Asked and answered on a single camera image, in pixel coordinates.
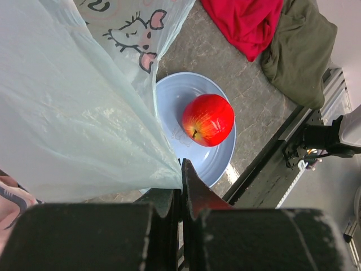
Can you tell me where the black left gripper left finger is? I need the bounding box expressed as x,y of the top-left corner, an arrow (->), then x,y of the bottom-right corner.
1,189 -> 181,270

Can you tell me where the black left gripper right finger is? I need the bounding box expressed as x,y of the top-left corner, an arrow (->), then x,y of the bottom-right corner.
181,159 -> 356,270

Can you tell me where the red fake apple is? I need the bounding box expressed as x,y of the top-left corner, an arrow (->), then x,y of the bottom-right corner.
181,94 -> 235,147

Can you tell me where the translucent light blue plastic bag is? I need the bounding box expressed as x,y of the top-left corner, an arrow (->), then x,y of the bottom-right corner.
1,1 -> 194,202

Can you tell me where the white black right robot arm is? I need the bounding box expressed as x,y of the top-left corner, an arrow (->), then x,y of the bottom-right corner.
283,110 -> 360,168

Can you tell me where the pink navy patterned cloth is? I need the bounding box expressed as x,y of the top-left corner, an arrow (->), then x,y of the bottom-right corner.
1,171 -> 43,231

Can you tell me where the light blue plate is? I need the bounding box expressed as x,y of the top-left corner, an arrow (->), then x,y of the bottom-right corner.
156,72 -> 236,187

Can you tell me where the olive green cloth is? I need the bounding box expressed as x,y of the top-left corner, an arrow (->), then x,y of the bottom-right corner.
261,1 -> 338,110

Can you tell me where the red cloth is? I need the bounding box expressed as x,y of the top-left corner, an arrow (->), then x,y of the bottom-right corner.
201,0 -> 284,62

